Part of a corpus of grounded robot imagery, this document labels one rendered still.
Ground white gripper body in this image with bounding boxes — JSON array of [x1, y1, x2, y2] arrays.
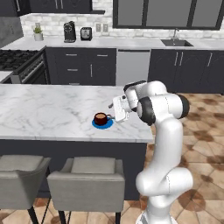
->
[[112, 94, 130, 123]]

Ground dark red cup of tea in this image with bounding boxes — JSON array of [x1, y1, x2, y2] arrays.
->
[[94, 112, 114, 127]]

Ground blue saucer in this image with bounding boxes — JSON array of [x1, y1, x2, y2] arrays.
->
[[91, 117, 115, 130]]

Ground grey dishwasher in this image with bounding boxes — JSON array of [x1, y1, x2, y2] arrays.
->
[[115, 49, 151, 87]]

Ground dark base cupboards with drawers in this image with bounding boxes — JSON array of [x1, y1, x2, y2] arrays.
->
[[45, 46, 118, 87]]

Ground marble top kitchen island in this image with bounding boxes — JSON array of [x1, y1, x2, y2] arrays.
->
[[0, 83, 155, 202]]

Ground black and silver toaster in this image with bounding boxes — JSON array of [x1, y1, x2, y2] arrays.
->
[[80, 26, 94, 42]]

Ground dark base cupboards under sink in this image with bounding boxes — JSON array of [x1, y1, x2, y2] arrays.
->
[[147, 48, 224, 95]]

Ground black coffee machine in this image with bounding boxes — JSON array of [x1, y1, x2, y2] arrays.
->
[[63, 20, 78, 44]]

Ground grey upholstered chair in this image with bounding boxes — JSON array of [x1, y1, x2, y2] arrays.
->
[[0, 154, 53, 224], [46, 157, 126, 224]]

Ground dark kitchen sink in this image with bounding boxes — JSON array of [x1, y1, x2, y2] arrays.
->
[[160, 38, 194, 48]]

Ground silver tap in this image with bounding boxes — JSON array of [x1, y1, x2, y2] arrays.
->
[[171, 27, 180, 42]]

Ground black gas stove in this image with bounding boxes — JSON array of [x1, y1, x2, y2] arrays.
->
[[0, 48, 49, 85]]

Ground green plant in white pot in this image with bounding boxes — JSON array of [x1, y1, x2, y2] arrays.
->
[[32, 23, 45, 42]]

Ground dark upper cupboards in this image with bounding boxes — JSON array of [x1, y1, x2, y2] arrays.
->
[[0, 0, 106, 18]]

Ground grey range hood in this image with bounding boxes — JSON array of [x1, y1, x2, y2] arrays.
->
[[0, 15, 25, 49]]

